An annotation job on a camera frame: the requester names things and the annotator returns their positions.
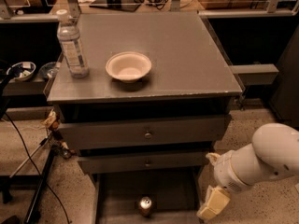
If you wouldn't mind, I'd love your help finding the clear plastic water bottle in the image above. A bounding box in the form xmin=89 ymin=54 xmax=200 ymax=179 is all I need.
xmin=56 ymin=9 xmax=89 ymax=77

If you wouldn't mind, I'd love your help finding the grey top drawer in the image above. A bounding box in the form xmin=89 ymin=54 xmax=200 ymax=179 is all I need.
xmin=59 ymin=115 xmax=231 ymax=150

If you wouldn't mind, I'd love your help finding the grey side shelf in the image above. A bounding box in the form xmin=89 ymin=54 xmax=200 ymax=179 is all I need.
xmin=230 ymin=63 xmax=278 ymax=86

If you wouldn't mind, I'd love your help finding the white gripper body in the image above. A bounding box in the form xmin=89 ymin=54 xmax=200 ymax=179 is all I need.
xmin=214 ymin=150 xmax=251 ymax=194

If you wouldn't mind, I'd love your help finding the white bowl with items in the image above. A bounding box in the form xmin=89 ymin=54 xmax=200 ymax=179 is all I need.
xmin=7 ymin=62 xmax=36 ymax=81

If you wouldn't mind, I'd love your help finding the grey open bottom drawer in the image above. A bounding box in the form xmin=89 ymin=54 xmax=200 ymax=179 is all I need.
xmin=94 ymin=168 xmax=205 ymax=224

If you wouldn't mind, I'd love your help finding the blue grey bowl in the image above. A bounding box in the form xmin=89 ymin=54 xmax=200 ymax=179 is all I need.
xmin=38 ymin=62 xmax=60 ymax=80

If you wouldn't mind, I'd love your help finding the grey middle drawer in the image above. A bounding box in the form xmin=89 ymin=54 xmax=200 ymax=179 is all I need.
xmin=78 ymin=150 xmax=207 ymax=174

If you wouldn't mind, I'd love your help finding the black monitor stand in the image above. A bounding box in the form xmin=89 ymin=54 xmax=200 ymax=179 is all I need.
xmin=89 ymin=0 xmax=141 ymax=12

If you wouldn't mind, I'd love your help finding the red coke can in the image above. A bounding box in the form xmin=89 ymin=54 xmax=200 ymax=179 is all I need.
xmin=138 ymin=196 xmax=153 ymax=217

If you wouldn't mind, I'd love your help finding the white paper bowl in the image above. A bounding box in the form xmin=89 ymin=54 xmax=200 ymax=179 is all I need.
xmin=106 ymin=51 xmax=152 ymax=83

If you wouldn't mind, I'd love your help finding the grey drawer cabinet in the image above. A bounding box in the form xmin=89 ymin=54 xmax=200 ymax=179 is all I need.
xmin=48 ymin=12 xmax=241 ymax=224

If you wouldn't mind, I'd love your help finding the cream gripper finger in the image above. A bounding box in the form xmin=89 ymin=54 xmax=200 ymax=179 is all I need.
xmin=196 ymin=186 xmax=231 ymax=220
xmin=206 ymin=152 xmax=221 ymax=165

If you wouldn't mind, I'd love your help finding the black floor cable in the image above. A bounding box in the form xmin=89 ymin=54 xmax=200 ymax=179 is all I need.
xmin=4 ymin=111 xmax=73 ymax=224

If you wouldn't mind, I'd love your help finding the black metal stand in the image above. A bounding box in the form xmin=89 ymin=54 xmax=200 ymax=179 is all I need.
xmin=0 ymin=137 xmax=54 ymax=224

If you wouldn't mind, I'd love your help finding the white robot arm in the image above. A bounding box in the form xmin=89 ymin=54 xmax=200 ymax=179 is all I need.
xmin=196 ymin=123 xmax=299 ymax=220

